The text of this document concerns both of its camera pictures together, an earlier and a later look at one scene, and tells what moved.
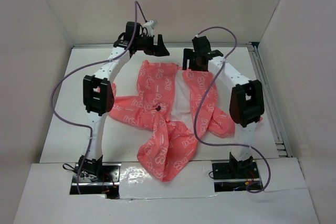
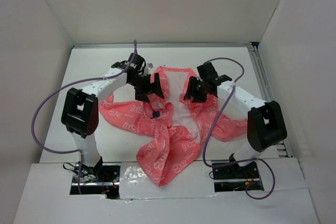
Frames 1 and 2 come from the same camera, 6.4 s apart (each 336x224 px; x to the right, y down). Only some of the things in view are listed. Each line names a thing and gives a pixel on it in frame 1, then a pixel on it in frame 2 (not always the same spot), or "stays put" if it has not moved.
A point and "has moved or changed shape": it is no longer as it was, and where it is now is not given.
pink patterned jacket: [182, 106] has moved or changed shape
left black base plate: [107, 183] stays put
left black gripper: [160, 50] → [154, 87]
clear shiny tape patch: [196, 180] stays put
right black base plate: [236, 176] stays put
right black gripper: [188, 53] → [191, 92]
